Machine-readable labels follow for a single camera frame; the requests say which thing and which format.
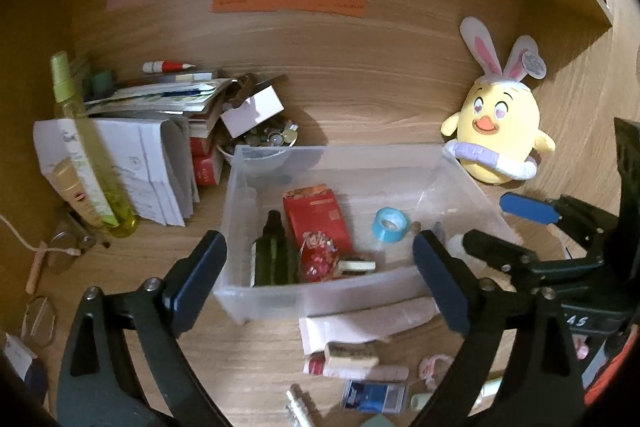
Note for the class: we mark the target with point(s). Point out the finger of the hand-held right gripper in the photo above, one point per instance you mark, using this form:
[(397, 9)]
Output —
[(495, 252), (530, 209)]

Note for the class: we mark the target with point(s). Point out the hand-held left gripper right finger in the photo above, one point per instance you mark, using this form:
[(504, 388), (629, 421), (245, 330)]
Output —
[(440, 277)]

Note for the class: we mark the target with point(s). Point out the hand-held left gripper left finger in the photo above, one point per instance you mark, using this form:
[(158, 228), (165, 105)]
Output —
[(195, 277)]

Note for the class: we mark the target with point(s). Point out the blue tape roll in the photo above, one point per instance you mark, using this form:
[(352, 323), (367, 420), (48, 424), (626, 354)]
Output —
[(385, 229)]

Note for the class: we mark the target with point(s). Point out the dark green spray bottle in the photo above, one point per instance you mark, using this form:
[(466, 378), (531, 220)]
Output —
[(272, 252)]

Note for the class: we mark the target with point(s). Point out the pink tube with white cap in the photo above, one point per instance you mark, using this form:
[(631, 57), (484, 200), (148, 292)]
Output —
[(370, 322)]

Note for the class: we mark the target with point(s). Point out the small cream box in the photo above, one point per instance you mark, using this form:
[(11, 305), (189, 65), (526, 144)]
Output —
[(350, 354), (356, 268)]

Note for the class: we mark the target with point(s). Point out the clear plastic storage box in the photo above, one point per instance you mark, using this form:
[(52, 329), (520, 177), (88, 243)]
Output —
[(380, 177)]

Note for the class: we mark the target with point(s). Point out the red patterned pouch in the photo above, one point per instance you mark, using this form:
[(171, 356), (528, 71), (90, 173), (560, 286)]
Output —
[(317, 257)]

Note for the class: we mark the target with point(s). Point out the pale white-green tube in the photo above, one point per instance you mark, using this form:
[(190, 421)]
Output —
[(421, 401)]

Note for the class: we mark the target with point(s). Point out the red foil packet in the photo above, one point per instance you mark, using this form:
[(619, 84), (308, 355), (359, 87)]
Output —
[(315, 217)]

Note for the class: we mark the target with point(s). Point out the blue and black small box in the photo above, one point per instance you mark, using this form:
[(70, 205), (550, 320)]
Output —
[(372, 397)]

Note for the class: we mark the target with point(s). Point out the yellow chick plush toy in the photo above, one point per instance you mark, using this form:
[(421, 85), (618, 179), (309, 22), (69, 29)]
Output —
[(500, 117)]

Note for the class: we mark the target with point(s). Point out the red carton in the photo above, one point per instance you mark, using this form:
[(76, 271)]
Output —
[(206, 162)]

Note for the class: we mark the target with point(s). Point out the white and pink tube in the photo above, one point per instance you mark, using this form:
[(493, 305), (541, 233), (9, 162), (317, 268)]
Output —
[(375, 373)]

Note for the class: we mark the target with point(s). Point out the folded white paper sheets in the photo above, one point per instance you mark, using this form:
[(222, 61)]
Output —
[(145, 167)]

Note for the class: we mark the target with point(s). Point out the cream sunscreen tube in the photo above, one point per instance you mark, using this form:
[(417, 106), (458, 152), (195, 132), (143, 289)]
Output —
[(75, 192)]

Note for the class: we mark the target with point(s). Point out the bowl of coins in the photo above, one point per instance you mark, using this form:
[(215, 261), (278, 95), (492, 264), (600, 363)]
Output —
[(265, 139)]

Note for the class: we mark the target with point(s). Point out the short wooden stick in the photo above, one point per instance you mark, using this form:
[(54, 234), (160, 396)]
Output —
[(36, 269)]

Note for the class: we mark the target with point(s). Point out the silver glitter tube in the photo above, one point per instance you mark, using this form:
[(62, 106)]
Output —
[(300, 407)]

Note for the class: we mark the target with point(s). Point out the tall yellow-green spray bottle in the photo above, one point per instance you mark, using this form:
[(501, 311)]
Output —
[(85, 142)]

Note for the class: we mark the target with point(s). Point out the small white carton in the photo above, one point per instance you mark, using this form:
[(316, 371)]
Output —
[(252, 109)]

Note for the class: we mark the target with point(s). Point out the stack of books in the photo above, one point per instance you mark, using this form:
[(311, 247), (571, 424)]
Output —
[(160, 99)]

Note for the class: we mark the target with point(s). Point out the white card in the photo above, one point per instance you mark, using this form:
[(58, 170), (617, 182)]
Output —
[(17, 352)]

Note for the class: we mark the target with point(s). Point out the red and white marker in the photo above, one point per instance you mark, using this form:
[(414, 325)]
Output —
[(167, 66)]

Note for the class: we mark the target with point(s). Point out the small green box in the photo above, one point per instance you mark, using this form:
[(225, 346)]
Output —
[(102, 83)]

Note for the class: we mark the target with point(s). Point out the clear frame glasses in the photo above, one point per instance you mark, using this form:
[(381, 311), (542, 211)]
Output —
[(40, 322)]

